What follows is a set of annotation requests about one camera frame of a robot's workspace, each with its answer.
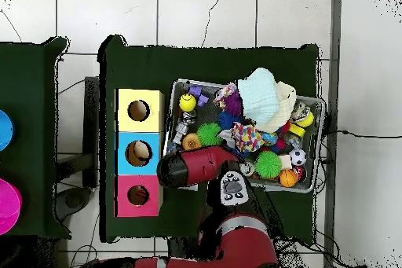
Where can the magenta bowl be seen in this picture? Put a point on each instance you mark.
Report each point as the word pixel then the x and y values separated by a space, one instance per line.
pixel 8 206

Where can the yellow smiley ball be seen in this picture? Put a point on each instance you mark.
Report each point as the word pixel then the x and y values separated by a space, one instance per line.
pixel 187 102

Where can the blue bowl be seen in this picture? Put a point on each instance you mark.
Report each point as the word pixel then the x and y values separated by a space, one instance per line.
pixel 5 131

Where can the cream waffle cloth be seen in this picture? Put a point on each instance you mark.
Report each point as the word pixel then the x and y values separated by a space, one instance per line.
pixel 282 114

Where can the multicolour spiky caterpillar toy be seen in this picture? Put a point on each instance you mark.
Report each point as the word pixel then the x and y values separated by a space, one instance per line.
pixel 278 145

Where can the green cloth side table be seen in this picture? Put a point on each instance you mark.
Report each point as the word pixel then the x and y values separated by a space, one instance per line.
pixel 28 92

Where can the dark green tablecloth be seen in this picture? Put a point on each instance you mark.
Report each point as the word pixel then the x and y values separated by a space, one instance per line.
pixel 188 63

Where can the blue spiky ball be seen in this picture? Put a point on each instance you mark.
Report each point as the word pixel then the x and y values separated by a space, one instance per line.
pixel 226 120

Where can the mint waffle cloth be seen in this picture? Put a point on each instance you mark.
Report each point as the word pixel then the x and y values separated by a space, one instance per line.
pixel 259 95

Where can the green spiky ball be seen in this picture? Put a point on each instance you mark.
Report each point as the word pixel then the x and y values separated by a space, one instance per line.
pixel 209 134
pixel 268 164

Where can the purple plastic toy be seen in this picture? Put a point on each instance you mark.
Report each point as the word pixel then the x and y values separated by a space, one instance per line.
pixel 198 93

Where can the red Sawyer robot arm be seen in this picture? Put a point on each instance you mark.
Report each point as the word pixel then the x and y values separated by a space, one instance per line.
pixel 201 167

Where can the red drink can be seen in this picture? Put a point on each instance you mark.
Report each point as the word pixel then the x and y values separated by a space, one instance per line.
pixel 300 173

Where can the toy hamburger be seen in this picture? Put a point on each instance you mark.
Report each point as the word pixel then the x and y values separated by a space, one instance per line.
pixel 191 142

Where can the silver metallic toy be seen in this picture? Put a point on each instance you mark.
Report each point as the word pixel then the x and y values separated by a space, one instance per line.
pixel 183 125

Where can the crushed clear plastic bottle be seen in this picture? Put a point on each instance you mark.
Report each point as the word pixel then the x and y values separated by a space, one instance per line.
pixel 292 140

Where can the wooden three-hole box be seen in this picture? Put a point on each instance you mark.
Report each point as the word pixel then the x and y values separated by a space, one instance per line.
pixel 125 123

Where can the crumpled printed snack wrapper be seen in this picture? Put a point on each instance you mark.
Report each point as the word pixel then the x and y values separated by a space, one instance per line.
pixel 224 93

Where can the colourful dotted crumpled wrapper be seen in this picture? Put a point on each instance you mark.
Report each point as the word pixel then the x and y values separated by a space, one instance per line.
pixel 248 137

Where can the plain wooden block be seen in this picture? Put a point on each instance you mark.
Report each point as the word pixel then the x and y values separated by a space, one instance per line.
pixel 285 162

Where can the orange basketball toy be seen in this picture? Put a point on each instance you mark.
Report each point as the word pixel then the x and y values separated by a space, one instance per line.
pixel 288 178

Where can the blue globe ball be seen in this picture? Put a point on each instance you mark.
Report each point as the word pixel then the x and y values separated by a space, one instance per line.
pixel 269 138

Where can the purple spiky ball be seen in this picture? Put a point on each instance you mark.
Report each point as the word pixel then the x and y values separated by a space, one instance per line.
pixel 234 106

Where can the black white soccer ball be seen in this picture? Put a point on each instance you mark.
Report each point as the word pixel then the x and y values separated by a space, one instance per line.
pixel 297 157

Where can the plain yellow ball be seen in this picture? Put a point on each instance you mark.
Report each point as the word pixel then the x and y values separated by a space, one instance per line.
pixel 307 120

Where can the yellow plastic block toy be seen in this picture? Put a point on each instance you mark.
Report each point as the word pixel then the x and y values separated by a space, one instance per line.
pixel 296 129

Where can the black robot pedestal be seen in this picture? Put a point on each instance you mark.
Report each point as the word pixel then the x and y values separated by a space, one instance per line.
pixel 182 247

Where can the silver mesh bin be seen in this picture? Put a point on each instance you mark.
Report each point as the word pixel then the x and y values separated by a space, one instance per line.
pixel 311 154

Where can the silver drink can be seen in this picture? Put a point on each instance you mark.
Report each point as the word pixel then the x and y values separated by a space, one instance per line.
pixel 248 169

